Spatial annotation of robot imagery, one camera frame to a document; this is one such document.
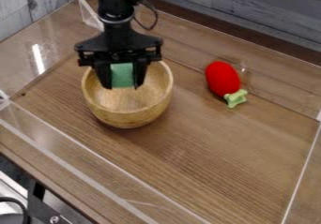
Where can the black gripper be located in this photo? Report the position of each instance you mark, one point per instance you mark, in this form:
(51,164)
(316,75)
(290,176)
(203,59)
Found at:
(119,45)

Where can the green rectangular block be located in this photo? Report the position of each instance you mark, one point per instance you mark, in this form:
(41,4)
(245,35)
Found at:
(122,75)

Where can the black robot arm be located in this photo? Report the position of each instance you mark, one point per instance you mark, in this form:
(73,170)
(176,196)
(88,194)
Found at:
(118,10)

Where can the brown wooden bowl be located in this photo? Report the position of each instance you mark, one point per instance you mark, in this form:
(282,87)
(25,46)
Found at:
(127,107)

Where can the red toy strawberry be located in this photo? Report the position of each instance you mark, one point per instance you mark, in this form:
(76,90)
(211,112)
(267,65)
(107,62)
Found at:
(225,83)

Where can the clear acrylic corner bracket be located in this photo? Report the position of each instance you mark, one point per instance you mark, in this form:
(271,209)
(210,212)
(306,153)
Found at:
(89,16)

